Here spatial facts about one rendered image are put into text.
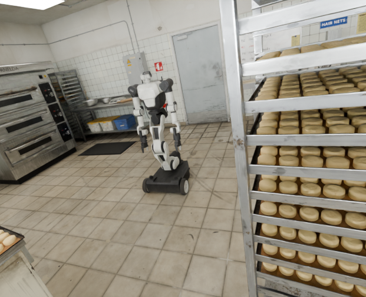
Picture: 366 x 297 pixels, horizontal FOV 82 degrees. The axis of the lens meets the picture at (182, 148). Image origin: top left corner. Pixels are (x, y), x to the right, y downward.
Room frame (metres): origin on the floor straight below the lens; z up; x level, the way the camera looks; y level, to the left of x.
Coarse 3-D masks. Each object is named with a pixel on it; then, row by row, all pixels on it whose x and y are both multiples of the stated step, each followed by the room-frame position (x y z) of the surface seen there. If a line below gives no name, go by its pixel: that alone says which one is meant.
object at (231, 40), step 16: (224, 0) 0.50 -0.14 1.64; (224, 16) 0.50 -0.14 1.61; (224, 32) 0.50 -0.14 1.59; (224, 48) 0.50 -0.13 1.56; (240, 64) 0.51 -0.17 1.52; (240, 80) 0.49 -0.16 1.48; (240, 96) 0.49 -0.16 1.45; (240, 112) 0.49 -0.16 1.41; (240, 128) 0.49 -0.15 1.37; (240, 144) 0.49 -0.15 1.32; (240, 160) 0.49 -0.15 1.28; (240, 176) 0.50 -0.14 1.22; (240, 192) 0.50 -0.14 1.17; (240, 208) 0.50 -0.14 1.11; (256, 288) 0.49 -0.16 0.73
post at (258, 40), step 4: (252, 0) 0.89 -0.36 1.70; (260, 8) 0.88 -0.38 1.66; (252, 12) 0.89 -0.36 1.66; (256, 12) 0.89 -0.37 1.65; (260, 12) 0.88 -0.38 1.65; (260, 36) 0.88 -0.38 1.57; (256, 40) 0.89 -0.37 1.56; (260, 40) 0.88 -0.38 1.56; (256, 44) 0.89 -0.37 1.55; (260, 44) 0.88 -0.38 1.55; (256, 48) 0.89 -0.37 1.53; (260, 48) 0.88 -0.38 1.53; (256, 52) 0.89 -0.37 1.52; (256, 76) 0.89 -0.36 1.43
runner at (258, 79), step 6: (336, 66) 0.75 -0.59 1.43; (342, 66) 0.74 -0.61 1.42; (348, 66) 0.74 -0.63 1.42; (354, 66) 0.73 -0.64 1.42; (360, 66) 0.72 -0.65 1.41; (288, 72) 0.83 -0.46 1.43; (294, 72) 0.82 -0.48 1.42; (300, 72) 0.81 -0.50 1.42; (258, 78) 0.88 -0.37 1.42; (264, 78) 0.87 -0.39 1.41; (282, 78) 0.84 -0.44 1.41; (258, 84) 0.86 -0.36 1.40
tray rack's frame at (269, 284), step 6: (270, 282) 0.86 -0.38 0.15; (276, 282) 0.86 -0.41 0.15; (276, 288) 0.82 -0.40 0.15; (282, 288) 0.81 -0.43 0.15; (288, 288) 0.81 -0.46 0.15; (294, 288) 0.80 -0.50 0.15; (264, 294) 0.80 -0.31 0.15; (294, 294) 0.77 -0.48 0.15; (300, 294) 0.76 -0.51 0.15; (306, 294) 0.76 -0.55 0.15; (312, 294) 0.75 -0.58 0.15; (318, 294) 0.74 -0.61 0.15
